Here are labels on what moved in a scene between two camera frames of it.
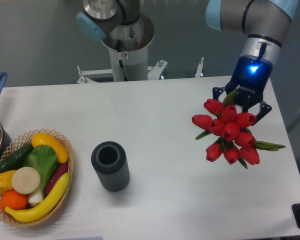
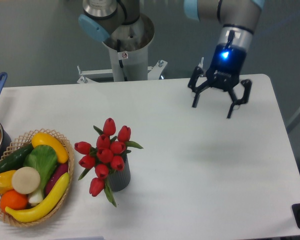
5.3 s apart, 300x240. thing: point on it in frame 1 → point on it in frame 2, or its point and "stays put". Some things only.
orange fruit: [11, 199] stays put
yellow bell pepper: [2, 181] stays put
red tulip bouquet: [235, 143] → [106, 156]
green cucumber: [13, 161] stays put
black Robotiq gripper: [250, 76] → [224, 74]
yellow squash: [43, 139] stays put
